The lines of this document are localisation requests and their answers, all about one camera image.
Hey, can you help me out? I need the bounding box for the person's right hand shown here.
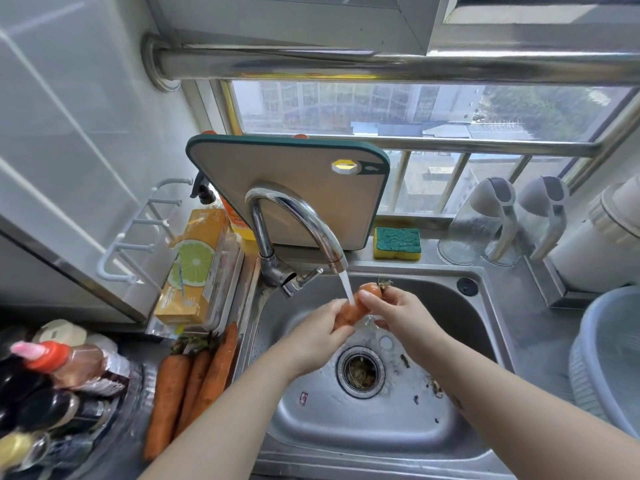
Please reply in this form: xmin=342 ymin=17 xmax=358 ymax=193
xmin=357 ymin=286 xmax=451 ymax=365

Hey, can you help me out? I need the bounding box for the steel overhead pipe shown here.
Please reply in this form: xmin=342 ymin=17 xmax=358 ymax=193
xmin=141 ymin=33 xmax=640 ymax=93

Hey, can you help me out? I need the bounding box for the steel window guard rail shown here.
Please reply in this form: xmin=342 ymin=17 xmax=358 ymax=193
xmin=377 ymin=136 xmax=603 ymax=215

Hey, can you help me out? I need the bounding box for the white plastic tray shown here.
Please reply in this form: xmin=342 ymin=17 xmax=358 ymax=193
xmin=179 ymin=233 xmax=245 ymax=337

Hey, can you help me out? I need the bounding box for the white wall hook rack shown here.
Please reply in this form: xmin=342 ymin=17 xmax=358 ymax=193
xmin=96 ymin=178 xmax=193 ymax=285

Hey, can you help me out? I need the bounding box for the beige capped bottle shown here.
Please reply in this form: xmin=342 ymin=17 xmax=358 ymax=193
xmin=32 ymin=319 xmax=89 ymax=345

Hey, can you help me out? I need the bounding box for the person's right forearm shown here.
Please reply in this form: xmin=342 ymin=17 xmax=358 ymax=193
xmin=429 ymin=334 xmax=640 ymax=480

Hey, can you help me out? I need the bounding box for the red capped sauce bottle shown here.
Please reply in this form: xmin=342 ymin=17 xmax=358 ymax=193
xmin=9 ymin=340 xmax=132 ymax=397

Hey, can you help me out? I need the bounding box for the blue plastic colander basin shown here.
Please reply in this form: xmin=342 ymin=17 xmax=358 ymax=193
xmin=569 ymin=286 xmax=640 ymax=441

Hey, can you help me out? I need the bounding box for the glass pitcher with grey lid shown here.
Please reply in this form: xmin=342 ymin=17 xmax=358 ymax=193
xmin=437 ymin=177 xmax=517 ymax=267
xmin=482 ymin=175 xmax=571 ymax=267

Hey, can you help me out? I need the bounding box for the transparent plastic packet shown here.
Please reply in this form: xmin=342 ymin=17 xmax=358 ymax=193
xmin=205 ymin=233 xmax=239 ymax=328

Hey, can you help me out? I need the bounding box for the black capped dark bottle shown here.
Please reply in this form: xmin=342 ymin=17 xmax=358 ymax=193
xmin=0 ymin=354 xmax=41 ymax=395

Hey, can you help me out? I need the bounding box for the chrome faucet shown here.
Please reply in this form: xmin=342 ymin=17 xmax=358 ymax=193
xmin=243 ymin=183 xmax=349 ymax=298

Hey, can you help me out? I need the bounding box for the white duct pipe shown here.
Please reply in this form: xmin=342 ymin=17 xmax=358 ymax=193
xmin=547 ymin=174 xmax=640 ymax=295

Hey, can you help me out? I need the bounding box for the orange box with lime picture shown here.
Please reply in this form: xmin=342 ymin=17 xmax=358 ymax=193
xmin=153 ymin=208 xmax=230 ymax=327

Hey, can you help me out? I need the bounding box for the yellow green sponge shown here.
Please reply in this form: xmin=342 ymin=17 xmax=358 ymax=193
xmin=373 ymin=226 xmax=423 ymax=261

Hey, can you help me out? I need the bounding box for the clear plastic bag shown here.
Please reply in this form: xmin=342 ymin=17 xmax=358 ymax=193
xmin=145 ymin=319 xmax=183 ymax=341

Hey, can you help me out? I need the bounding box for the orange carrot with leafy stem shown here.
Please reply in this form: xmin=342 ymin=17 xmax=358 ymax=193
xmin=143 ymin=339 xmax=193 ymax=461

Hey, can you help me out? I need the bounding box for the slim orange carrot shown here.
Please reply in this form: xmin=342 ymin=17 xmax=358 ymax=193
xmin=175 ymin=339 xmax=213 ymax=438

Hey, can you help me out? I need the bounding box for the steel drain strainer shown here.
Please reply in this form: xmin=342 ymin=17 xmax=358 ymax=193
xmin=335 ymin=344 xmax=387 ymax=399

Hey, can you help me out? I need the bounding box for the person's left forearm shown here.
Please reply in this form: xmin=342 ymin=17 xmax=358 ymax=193
xmin=137 ymin=344 xmax=301 ymax=480

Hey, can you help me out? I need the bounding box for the yellow dish soap pump bottle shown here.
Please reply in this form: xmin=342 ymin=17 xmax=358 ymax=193
xmin=189 ymin=170 xmax=257 ymax=241

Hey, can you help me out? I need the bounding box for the person's left hand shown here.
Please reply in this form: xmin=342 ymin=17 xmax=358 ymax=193
xmin=279 ymin=298 xmax=356 ymax=381

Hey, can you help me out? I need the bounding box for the window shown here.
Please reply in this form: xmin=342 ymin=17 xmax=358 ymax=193
xmin=219 ymin=79 xmax=640 ymax=218

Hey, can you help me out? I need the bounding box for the stainless steel sink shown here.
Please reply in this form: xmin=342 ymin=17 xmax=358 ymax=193
xmin=232 ymin=264 xmax=519 ymax=480

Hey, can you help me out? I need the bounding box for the beige green-rimmed cutting board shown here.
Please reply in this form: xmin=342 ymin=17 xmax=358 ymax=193
xmin=185 ymin=134 xmax=391 ymax=251

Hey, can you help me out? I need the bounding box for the dark soy sauce bottle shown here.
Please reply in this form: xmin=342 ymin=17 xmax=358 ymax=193
xmin=15 ymin=389 xmax=113 ymax=435

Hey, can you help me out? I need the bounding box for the white capped bottle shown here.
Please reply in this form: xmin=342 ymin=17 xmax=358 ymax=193
xmin=85 ymin=333 xmax=119 ymax=353

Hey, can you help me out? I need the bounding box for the yellow capped bottle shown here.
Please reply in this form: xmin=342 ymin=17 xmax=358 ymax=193
xmin=0 ymin=432 xmax=96 ymax=473

